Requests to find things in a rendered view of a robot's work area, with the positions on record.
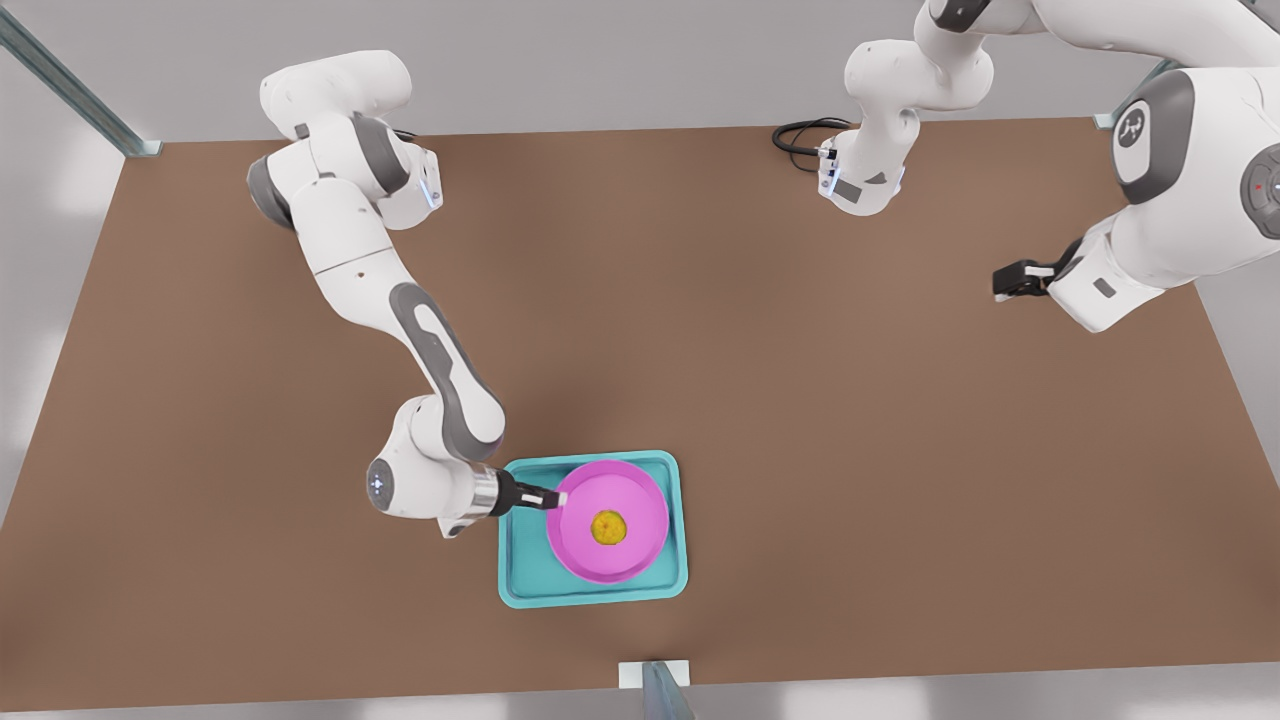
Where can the pink round plate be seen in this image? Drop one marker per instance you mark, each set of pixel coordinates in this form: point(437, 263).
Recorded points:
point(607, 521)

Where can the orange fruit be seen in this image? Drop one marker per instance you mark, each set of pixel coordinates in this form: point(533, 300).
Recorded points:
point(609, 527)

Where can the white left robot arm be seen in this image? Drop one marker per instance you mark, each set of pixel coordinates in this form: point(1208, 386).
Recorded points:
point(1180, 190)

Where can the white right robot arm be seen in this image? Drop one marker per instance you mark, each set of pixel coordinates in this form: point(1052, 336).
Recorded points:
point(350, 235)

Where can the teal rectangular tray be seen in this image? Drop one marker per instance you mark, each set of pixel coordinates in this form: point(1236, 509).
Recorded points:
point(520, 575)

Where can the silver frame post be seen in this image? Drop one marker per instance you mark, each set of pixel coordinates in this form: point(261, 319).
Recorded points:
point(1135, 100)
point(70, 85)
point(662, 690)

